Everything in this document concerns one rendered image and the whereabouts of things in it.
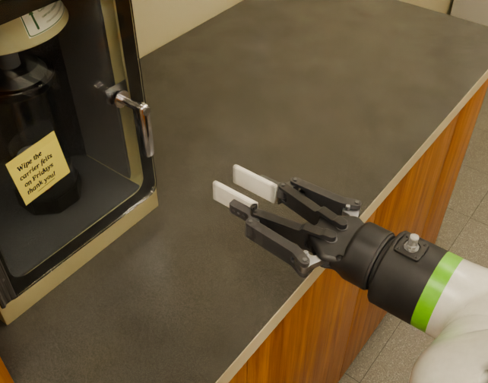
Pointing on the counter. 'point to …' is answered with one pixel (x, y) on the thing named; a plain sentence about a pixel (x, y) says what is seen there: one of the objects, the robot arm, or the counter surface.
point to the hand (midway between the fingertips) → (244, 191)
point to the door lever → (139, 121)
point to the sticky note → (38, 168)
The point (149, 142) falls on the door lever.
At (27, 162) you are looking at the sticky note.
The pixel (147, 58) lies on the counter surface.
